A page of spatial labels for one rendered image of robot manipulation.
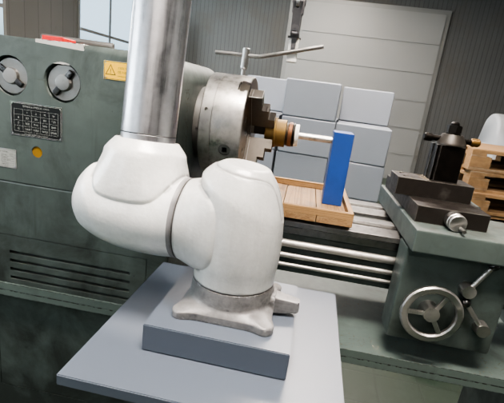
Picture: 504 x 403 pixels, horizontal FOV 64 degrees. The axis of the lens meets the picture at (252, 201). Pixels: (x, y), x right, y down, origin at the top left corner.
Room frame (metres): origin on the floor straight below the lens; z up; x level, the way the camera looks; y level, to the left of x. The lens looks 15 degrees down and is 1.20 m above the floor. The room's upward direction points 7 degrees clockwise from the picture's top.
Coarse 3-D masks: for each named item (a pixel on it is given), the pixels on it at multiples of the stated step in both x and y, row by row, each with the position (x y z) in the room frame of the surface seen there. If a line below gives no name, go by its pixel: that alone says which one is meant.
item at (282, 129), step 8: (280, 120) 1.26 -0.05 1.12; (272, 128) 1.25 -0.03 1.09; (280, 128) 1.23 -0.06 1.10; (288, 128) 1.24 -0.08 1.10; (264, 136) 1.25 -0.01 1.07; (272, 136) 1.24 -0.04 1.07; (280, 136) 1.23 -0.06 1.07; (288, 136) 1.23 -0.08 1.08; (272, 144) 1.24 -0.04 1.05; (280, 144) 1.24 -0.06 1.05; (288, 144) 1.24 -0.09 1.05
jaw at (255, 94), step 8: (240, 88) 1.19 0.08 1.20; (248, 88) 1.20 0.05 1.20; (256, 96) 1.19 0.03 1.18; (264, 96) 1.22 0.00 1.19; (256, 104) 1.20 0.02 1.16; (264, 104) 1.24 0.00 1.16; (256, 112) 1.22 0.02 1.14; (264, 112) 1.21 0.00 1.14; (256, 120) 1.23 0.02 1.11; (264, 120) 1.23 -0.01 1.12; (272, 120) 1.22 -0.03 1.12
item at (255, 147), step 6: (246, 138) 1.25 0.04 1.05; (252, 138) 1.25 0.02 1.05; (258, 138) 1.25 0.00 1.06; (264, 138) 1.25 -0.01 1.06; (246, 144) 1.24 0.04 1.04; (252, 144) 1.24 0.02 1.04; (258, 144) 1.24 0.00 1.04; (264, 144) 1.24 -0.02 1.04; (270, 144) 1.24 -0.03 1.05; (246, 150) 1.23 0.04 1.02; (252, 150) 1.23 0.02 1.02; (258, 150) 1.23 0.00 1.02; (264, 150) 1.24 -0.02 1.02; (270, 150) 1.25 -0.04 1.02; (246, 156) 1.22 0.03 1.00; (252, 156) 1.22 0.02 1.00; (258, 156) 1.22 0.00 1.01
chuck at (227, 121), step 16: (224, 80) 1.21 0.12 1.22; (240, 80) 1.22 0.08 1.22; (256, 80) 1.30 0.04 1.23; (224, 96) 1.16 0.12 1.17; (240, 96) 1.16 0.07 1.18; (224, 112) 1.14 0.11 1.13; (240, 112) 1.14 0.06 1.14; (224, 128) 1.13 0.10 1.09; (240, 128) 1.13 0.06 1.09; (224, 144) 1.13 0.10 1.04; (240, 144) 1.14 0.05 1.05
